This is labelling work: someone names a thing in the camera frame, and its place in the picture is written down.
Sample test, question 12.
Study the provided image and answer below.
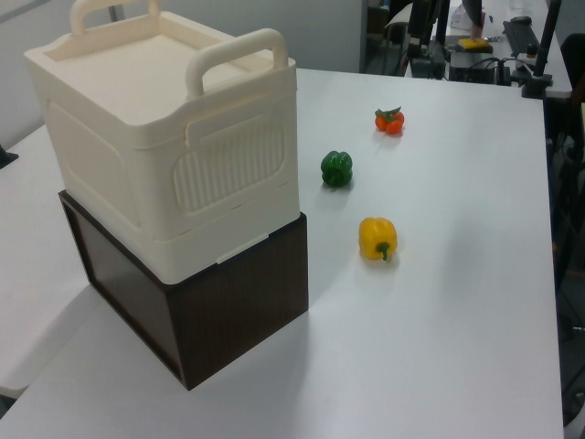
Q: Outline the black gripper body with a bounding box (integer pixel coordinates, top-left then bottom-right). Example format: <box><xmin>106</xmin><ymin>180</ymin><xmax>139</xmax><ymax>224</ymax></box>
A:
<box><xmin>408</xmin><ymin>41</ymin><xmax>447</xmax><ymax>70</ymax></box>

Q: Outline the cream plastic storage cabinet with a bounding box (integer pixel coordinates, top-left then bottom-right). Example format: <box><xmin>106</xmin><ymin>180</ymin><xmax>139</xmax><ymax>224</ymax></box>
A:
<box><xmin>23</xmin><ymin>0</ymin><xmax>301</xmax><ymax>285</ymax></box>

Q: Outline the black electronics box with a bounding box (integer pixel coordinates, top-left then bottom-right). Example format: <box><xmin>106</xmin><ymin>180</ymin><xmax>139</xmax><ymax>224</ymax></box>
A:
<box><xmin>449</xmin><ymin>49</ymin><xmax>512</xmax><ymax>86</ymax></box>

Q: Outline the white chair back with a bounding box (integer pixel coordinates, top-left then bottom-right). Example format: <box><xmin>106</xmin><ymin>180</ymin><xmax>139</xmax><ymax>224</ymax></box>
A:
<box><xmin>385</xmin><ymin>8</ymin><xmax>413</xmax><ymax>46</ymax></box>

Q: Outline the yellow block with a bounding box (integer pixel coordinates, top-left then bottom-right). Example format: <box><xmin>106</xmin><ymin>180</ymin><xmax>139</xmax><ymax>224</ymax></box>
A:
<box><xmin>455</xmin><ymin>37</ymin><xmax>494</xmax><ymax>53</ymax></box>

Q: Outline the white tissue box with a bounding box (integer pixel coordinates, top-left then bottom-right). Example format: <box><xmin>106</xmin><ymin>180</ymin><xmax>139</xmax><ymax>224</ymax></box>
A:
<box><xmin>449</xmin><ymin>5</ymin><xmax>473</xmax><ymax>29</ymax></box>

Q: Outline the orange tangerine cluster with leaves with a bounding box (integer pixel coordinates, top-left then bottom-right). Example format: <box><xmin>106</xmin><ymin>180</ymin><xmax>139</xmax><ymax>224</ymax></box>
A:
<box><xmin>374</xmin><ymin>104</ymin><xmax>406</xmax><ymax>135</ymax></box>

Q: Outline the black keyboard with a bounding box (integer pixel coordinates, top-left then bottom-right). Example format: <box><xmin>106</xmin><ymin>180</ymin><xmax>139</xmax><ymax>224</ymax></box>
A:
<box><xmin>502</xmin><ymin>18</ymin><xmax>541</xmax><ymax>59</ymax></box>

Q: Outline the green bell pepper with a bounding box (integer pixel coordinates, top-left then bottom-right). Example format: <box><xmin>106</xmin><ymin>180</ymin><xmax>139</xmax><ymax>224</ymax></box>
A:
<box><xmin>320</xmin><ymin>150</ymin><xmax>355</xmax><ymax>187</ymax></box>

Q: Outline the black office chair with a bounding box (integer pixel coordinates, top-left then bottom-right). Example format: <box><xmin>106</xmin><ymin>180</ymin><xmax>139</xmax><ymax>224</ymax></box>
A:
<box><xmin>558</xmin><ymin>31</ymin><xmax>585</xmax><ymax>109</ymax></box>

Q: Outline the yellow bell pepper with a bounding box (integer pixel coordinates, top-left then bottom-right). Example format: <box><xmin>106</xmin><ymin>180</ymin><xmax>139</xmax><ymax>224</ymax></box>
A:
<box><xmin>358</xmin><ymin>216</ymin><xmax>399</xmax><ymax>262</ymax></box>

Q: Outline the dark brown wooden drawer box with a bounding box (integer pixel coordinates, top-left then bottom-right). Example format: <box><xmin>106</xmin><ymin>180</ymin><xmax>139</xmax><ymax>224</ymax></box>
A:
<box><xmin>58</xmin><ymin>190</ymin><xmax>310</xmax><ymax>391</ymax></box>

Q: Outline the black camera stand pole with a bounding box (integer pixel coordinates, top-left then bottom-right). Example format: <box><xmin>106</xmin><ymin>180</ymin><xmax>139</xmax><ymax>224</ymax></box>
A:
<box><xmin>521</xmin><ymin>0</ymin><xmax>563</xmax><ymax>98</ymax></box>

